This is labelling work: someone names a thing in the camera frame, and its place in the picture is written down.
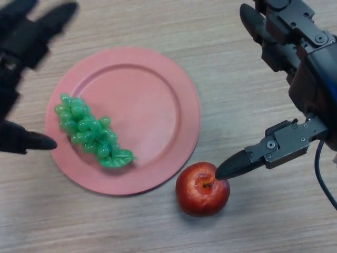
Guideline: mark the red apple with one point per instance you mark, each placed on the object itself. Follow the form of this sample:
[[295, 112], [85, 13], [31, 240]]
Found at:
[[202, 200]]

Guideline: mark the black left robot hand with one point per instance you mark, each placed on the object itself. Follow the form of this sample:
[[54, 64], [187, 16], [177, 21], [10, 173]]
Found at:
[[15, 47]]

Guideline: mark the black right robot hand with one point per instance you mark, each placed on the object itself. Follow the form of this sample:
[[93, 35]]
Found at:
[[318, 79]]

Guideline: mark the pink round plate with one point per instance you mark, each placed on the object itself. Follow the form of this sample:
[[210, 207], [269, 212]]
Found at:
[[147, 105]]

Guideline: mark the green grapes bunch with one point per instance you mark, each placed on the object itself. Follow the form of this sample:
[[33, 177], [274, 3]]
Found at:
[[87, 126]]

